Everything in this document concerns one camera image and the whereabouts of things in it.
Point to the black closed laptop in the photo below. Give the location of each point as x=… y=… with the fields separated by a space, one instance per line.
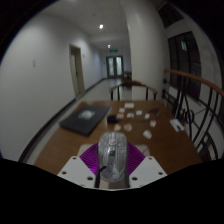
x=83 y=120

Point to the glazed double door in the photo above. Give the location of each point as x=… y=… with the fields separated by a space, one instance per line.
x=115 y=66

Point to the small black box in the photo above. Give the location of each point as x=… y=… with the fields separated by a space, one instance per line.
x=111 y=119

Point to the green exit sign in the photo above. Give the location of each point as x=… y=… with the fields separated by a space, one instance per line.
x=113 y=50

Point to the small white packet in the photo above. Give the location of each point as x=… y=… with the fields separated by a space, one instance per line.
x=147 y=134

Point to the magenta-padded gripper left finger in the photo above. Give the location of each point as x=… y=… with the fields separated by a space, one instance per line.
x=75 y=170

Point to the small beige packet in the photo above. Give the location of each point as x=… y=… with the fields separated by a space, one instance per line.
x=127 y=127
x=117 y=127

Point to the white flat box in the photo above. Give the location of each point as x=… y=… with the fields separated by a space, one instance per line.
x=129 y=105

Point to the white side door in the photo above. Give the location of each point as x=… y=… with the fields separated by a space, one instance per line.
x=76 y=71

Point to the grey translucent computer mouse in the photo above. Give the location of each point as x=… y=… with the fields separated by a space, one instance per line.
x=112 y=150

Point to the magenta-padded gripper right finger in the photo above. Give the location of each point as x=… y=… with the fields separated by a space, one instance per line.
x=148 y=170

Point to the black railing with wooden handrail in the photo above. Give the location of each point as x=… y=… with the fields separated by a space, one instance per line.
x=193 y=77

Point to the dark framed window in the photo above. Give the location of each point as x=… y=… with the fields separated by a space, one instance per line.
x=185 y=63

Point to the small pinkish white card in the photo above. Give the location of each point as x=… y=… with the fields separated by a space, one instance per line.
x=153 y=123

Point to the round ceiling light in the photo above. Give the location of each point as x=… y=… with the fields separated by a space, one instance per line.
x=101 y=26

